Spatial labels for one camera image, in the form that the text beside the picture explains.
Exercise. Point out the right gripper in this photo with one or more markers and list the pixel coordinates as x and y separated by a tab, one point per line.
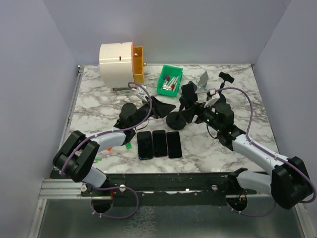
200	109

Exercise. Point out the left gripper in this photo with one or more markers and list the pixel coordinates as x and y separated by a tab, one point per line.
161	109

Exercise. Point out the black phone stand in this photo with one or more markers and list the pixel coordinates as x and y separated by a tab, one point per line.
174	120
226	78

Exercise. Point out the purple edged phone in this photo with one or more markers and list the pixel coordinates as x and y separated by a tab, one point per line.
159	143

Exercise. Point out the white folding phone stand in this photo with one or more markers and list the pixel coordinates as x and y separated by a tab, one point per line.
202	83

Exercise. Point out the black phone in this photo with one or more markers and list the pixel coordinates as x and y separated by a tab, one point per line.
145	145

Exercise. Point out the brown base phone stand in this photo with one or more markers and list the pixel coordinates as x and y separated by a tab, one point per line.
191	82

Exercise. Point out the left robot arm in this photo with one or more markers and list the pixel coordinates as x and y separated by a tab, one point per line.
76	156

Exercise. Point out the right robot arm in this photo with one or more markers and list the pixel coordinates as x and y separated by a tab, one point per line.
286	180

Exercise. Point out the markers in green bin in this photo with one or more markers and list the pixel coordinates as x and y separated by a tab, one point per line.
170	84

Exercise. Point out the green plastic bin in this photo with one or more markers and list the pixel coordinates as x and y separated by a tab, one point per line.
169	72

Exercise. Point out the orange drawer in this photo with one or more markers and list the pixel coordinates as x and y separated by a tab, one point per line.
138	64

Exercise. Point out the white round drawer cabinet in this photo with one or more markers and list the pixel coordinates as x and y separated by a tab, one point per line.
116	64

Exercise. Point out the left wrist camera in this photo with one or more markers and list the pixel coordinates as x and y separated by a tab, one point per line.
142	94

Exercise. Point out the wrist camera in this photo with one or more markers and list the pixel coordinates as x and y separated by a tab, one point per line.
212	97
142	94

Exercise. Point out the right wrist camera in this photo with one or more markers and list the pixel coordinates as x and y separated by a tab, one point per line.
212	97

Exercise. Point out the black front mounting rail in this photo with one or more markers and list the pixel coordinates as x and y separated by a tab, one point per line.
171	189

